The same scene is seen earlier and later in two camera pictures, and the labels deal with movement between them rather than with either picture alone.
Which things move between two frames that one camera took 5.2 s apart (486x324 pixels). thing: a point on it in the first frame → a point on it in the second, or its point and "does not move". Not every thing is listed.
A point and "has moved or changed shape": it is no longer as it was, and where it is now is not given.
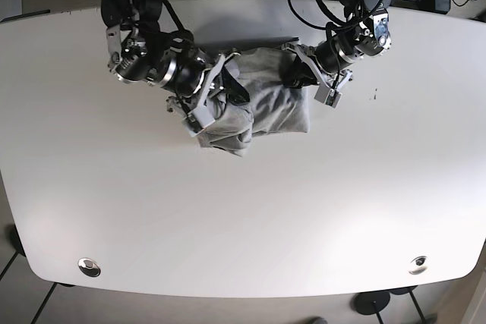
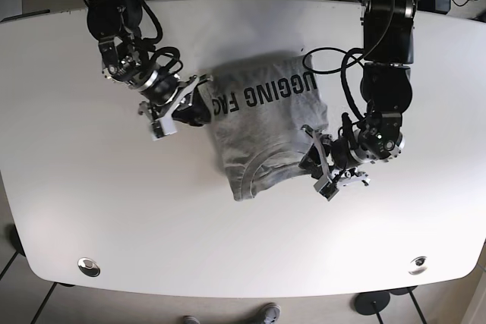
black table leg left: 17,243 does not move
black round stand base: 371,302 does not move
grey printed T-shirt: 276,106 has moved or changed shape
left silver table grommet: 89,267 does not move
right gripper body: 337,80 → 328,177
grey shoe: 317,320 → 270,312
